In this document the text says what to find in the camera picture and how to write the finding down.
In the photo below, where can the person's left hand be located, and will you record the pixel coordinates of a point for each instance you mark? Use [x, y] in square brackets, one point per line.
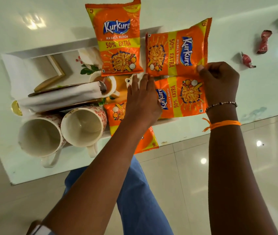
[142, 105]

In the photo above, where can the person's right hand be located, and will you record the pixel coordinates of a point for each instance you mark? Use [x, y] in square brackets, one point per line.
[221, 83]

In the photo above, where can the person's right thumb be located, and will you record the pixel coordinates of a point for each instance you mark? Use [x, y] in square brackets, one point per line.
[202, 70]

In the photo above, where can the person's left thumb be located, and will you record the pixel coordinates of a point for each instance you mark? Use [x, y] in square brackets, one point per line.
[159, 106]

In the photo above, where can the person's left little finger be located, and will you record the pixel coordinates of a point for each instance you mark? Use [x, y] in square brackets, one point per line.
[129, 91]

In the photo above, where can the person's left middle finger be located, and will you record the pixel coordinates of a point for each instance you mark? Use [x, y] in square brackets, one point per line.
[144, 82]

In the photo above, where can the orange snack packet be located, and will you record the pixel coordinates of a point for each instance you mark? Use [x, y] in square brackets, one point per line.
[115, 112]
[116, 46]
[183, 97]
[175, 51]

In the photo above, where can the person's left forearm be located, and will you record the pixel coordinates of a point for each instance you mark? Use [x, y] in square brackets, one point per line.
[97, 178]

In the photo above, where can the person's right forearm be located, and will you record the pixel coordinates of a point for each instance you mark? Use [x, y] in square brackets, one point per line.
[232, 173]

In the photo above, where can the red candy wrapper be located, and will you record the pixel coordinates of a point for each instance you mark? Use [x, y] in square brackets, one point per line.
[264, 42]
[247, 61]

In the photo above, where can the orange thread wristband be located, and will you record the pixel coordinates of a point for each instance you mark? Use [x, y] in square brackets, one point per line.
[225, 123]

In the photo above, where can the white mug with red pattern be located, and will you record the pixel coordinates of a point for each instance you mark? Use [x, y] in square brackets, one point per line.
[82, 127]
[39, 137]

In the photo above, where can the white rolled paper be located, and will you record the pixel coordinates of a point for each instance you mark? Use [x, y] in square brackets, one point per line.
[60, 96]

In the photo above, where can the blue trousers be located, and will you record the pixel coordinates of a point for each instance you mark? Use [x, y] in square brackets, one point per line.
[141, 205]

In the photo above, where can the white printed tray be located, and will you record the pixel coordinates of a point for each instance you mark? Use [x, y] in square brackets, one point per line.
[23, 73]

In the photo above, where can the person's shoe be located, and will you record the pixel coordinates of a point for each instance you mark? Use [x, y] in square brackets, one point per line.
[37, 228]

